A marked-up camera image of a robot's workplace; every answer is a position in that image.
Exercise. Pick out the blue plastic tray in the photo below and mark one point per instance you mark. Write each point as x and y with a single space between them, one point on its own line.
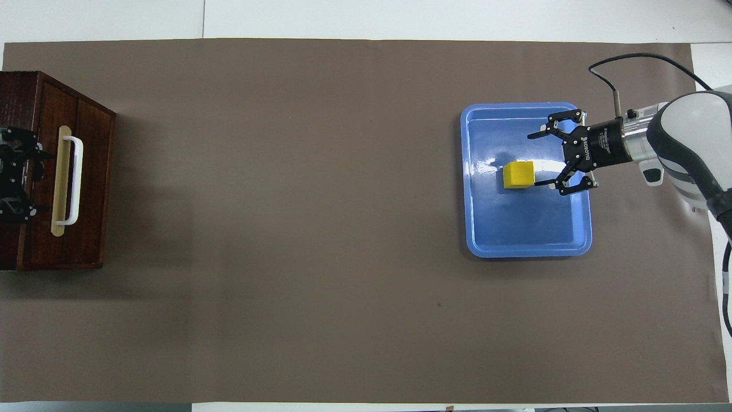
526 223

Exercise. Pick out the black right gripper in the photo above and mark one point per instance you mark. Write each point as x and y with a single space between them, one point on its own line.
597 146

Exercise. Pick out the dark wooden drawer cabinet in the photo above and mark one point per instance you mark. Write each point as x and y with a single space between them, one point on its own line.
17 91

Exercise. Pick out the brown table mat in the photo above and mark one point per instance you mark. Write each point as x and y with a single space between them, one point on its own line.
314 229

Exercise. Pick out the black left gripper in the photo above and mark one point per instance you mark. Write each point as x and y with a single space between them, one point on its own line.
12 177

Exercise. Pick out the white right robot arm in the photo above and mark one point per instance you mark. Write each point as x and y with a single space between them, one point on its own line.
692 149

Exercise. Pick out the yellow cube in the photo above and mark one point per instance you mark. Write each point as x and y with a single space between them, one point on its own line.
518 175

